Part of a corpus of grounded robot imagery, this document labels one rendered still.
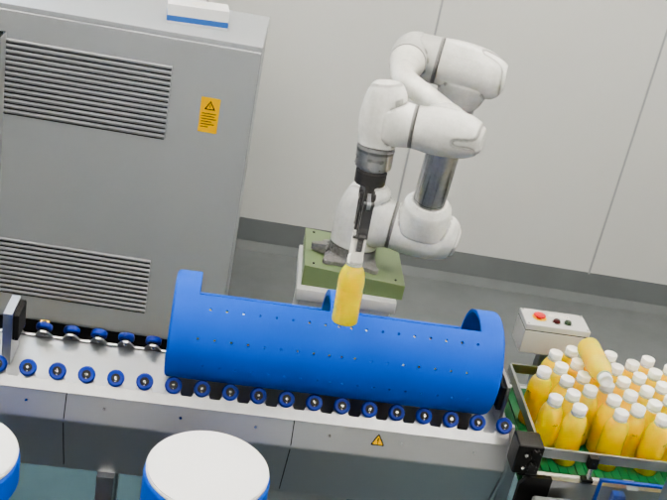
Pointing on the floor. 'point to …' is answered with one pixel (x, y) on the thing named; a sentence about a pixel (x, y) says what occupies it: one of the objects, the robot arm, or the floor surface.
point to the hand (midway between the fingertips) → (357, 247)
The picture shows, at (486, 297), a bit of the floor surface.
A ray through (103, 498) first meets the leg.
